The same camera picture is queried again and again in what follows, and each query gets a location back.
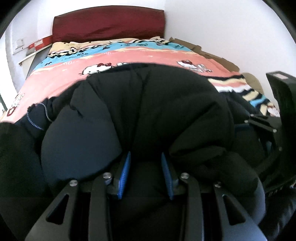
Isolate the dark navy puffer jacket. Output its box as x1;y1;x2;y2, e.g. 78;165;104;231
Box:
1;64;295;240

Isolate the beige woven fan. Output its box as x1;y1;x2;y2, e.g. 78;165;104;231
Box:
242;73;264;94

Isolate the pink Hello Kitty blanket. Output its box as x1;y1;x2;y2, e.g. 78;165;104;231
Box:
3;37;280;123

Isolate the brown cardboard beside bed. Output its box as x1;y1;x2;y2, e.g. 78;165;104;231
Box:
169;37;240;72

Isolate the red white box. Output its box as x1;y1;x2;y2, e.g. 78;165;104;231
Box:
28;35;52;50

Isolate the dark red headboard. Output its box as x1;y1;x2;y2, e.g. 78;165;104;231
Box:
52;6;166;43

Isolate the white wall switch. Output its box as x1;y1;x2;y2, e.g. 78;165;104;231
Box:
16;39;24;49

